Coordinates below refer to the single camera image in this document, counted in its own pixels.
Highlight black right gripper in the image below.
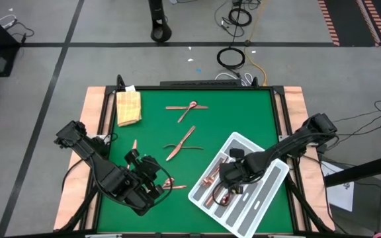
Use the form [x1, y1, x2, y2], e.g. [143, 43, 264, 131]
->
[218, 148, 267, 196]

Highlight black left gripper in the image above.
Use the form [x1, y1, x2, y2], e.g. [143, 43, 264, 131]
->
[120, 149, 165, 208]

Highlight white plastic cutlery tray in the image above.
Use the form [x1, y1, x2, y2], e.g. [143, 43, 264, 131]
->
[187, 131, 290, 238]

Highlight yellow checked folded cloth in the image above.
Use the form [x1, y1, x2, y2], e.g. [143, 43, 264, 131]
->
[115, 91, 143, 128]

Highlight plywood base board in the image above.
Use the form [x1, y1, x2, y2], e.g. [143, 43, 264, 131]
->
[54, 85, 336, 232]

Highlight white paper sheet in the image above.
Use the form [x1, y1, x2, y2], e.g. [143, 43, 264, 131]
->
[320, 161, 356, 213]

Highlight black desk beam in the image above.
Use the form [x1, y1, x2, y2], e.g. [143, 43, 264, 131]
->
[323, 151, 381, 188]

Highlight black round-base stand pole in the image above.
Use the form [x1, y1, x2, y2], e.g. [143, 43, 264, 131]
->
[147, 0, 173, 43]

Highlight black floor mat orange stripes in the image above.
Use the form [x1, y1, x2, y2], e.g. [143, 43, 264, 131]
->
[316, 0, 381, 48]

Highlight white power adapter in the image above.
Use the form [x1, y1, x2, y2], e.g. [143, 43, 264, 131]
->
[0, 14, 19, 30]

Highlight black table frame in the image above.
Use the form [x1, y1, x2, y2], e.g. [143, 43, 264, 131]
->
[91, 85, 299, 236]

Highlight white cable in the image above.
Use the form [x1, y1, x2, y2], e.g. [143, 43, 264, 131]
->
[214, 71, 255, 86]

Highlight coiled black cable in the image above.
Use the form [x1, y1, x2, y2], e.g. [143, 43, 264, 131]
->
[216, 46, 246, 71]
[227, 7, 253, 28]

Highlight yellow cable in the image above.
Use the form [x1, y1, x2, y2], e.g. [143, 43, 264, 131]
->
[242, 0, 268, 86]

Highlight loose black cable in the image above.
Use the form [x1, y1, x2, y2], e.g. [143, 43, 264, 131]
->
[331, 100, 381, 151]

